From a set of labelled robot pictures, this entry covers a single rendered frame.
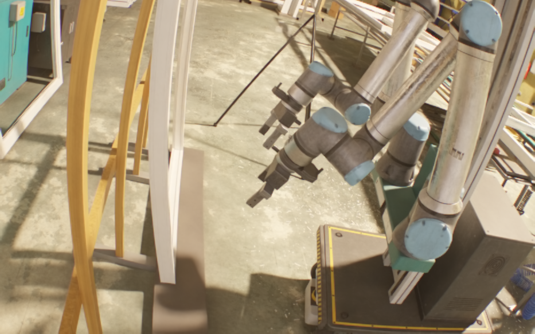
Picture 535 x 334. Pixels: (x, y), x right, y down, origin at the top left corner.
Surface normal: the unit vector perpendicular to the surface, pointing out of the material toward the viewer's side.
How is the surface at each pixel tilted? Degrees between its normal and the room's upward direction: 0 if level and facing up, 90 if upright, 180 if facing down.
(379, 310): 0
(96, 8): 90
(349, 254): 0
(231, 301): 0
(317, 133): 91
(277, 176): 96
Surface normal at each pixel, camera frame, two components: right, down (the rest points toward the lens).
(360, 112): 0.31, 0.59
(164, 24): 0.12, 0.50
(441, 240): -0.43, 0.40
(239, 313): 0.27, -0.85
